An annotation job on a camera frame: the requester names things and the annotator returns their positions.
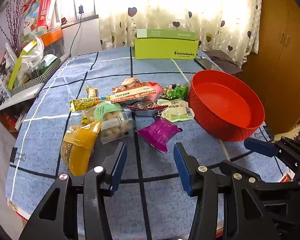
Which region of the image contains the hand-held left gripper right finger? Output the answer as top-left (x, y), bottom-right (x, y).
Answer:
top-left (173, 142), bottom-right (282, 240)

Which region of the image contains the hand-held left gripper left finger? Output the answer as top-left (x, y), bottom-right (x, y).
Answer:
top-left (19, 142), bottom-right (128, 240)

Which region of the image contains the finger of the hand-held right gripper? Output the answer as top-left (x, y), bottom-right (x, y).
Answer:
top-left (244, 137), bottom-right (300, 173)
top-left (216, 160), bottom-right (300, 200)

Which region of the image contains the clear jar green lid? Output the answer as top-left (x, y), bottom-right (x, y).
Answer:
top-left (94, 101), bottom-right (133, 144)

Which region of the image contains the purple snack packet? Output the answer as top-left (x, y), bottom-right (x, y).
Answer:
top-left (137, 117), bottom-right (183, 153)

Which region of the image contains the yellow snack bowl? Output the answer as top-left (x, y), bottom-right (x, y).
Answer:
top-left (61, 120), bottom-right (102, 177)

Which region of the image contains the red plastic basket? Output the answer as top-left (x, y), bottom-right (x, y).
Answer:
top-left (188, 70), bottom-right (265, 142)

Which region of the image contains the white green snack packet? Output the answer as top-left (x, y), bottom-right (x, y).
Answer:
top-left (156, 99), bottom-right (195, 123)

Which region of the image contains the gold snack bar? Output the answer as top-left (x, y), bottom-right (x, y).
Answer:
top-left (80, 87), bottom-right (99, 125)
top-left (69, 94), bottom-right (113, 112)

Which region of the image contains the pink orange snack packet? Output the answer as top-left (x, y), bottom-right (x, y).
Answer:
top-left (111, 81), bottom-right (164, 104)

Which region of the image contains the orange white cracker packet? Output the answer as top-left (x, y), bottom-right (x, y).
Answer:
top-left (115, 78), bottom-right (147, 90)

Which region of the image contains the cream printed bedding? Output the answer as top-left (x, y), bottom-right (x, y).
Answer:
top-left (272, 125), bottom-right (300, 142)

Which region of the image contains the dark brown cloth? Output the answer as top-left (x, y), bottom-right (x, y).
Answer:
top-left (206, 50), bottom-right (243, 75)

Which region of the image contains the wooden wardrobe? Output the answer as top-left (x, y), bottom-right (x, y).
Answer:
top-left (236, 0), bottom-right (300, 140)

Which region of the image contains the grey flat device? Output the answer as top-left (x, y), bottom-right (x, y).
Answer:
top-left (194, 57), bottom-right (219, 71)

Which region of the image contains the blue checked tablecloth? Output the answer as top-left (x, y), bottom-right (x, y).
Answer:
top-left (5, 46), bottom-right (290, 240)

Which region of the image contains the striped pattern tray box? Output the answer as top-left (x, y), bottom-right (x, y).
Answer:
top-left (9, 56), bottom-right (62, 98)

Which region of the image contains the green cardboard box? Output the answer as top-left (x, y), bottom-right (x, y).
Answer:
top-left (134, 29), bottom-right (200, 60)

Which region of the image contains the white side table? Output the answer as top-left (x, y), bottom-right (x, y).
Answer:
top-left (0, 80), bottom-right (44, 115)

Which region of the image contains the yellow-green card strip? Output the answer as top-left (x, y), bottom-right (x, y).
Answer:
top-left (7, 40), bottom-right (38, 90)

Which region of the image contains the clear plastic bag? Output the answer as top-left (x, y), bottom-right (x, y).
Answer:
top-left (5, 34), bottom-right (45, 75)

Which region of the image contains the orange storage box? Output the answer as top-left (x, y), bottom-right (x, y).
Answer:
top-left (40, 27), bottom-right (63, 47)

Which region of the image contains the heart print curtain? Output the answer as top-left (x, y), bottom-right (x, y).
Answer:
top-left (99, 0), bottom-right (263, 67)

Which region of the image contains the colourful printed bag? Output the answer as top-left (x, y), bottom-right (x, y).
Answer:
top-left (21, 0), bottom-right (44, 37)

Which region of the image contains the red carton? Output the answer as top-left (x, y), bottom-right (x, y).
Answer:
top-left (36, 0), bottom-right (57, 29)

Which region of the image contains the black charger cable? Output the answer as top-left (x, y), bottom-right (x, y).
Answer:
top-left (69, 12), bottom-right (82, 57)

